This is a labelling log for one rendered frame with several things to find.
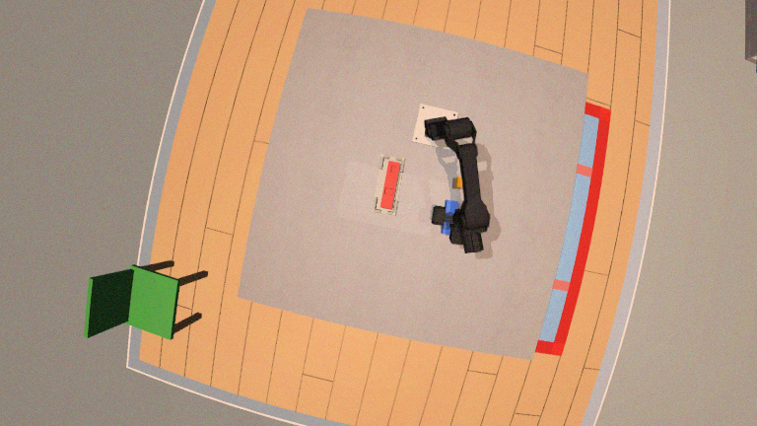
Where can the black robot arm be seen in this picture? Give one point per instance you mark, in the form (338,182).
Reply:
(474,217)

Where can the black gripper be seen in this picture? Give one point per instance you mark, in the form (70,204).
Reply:
(439,215)

